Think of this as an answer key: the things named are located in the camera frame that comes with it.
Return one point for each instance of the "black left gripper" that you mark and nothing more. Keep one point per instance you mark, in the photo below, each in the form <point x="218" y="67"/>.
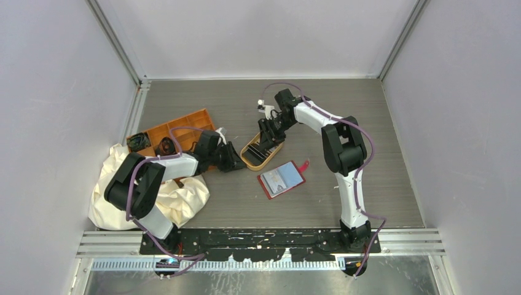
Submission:
<point x="233" y="161"/>

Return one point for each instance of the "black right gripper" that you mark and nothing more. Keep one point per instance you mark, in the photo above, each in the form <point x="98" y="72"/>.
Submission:
<point x="270" y="139"/>

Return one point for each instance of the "tan oval tray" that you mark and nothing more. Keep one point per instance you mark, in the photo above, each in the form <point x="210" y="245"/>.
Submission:
<point x="256" y="139"/>

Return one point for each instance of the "black credit card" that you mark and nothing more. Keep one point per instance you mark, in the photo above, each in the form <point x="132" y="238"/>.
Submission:
<point x="253" y="156"/>

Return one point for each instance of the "red leather card holder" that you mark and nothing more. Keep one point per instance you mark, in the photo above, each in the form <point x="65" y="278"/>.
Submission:
<point x="282" y="179"/>

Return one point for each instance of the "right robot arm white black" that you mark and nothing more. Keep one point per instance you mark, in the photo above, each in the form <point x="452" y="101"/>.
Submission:
<point x="344" y="153"/>

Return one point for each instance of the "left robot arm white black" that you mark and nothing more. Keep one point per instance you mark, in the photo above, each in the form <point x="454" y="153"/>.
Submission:
<point x="135" y="186"/>

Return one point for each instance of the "orange compartment organizer tray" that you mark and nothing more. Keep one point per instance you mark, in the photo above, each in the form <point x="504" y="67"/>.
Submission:
<point x="186" y="130"/>

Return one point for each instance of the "black roll in organizer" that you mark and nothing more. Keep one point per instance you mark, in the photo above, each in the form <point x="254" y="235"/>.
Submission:
<point x="165" y="147"/>

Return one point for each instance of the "dark bundle in organizer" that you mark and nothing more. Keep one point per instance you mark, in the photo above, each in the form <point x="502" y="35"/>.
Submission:
<point x="138" y="142"/>

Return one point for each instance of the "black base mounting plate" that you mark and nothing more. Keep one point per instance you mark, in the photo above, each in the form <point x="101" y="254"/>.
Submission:
<point x="260" y="245"/>

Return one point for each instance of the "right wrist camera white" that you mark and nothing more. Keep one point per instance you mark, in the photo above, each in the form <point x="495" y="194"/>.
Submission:
<point x="266" y="108"/>

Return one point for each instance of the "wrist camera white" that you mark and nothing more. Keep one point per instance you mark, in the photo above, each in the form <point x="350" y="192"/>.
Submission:
<point x="266" y="108"/>
<point x="222" y="132"/>

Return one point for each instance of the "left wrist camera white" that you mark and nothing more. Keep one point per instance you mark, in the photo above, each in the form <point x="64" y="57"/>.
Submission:
<point x="222" y="132"/>

